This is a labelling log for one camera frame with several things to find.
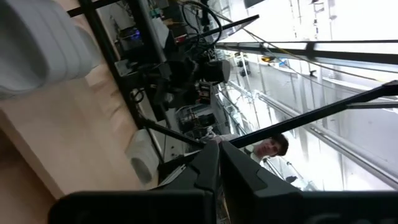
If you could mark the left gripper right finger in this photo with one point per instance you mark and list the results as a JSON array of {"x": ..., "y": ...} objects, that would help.
[{"x": 245, "y": 177}]

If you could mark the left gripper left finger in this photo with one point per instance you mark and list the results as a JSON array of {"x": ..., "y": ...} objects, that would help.
[{"x": 202, "y": 168}]

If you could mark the grey foam slide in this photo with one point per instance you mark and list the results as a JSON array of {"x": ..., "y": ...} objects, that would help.
[
  {"x": 143, "y": 155},
  {"x": 37, "y": 46}
]

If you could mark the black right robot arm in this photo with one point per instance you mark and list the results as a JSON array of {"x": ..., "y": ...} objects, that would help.
[{"x": 214, "y": 71}]

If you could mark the person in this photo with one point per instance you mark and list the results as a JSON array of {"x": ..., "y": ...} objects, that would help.
[{"x": 276, "y": 144}]

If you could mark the black aluminium rig frame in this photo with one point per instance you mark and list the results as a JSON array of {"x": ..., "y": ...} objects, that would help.
[{"x": 311, "y": 117}]

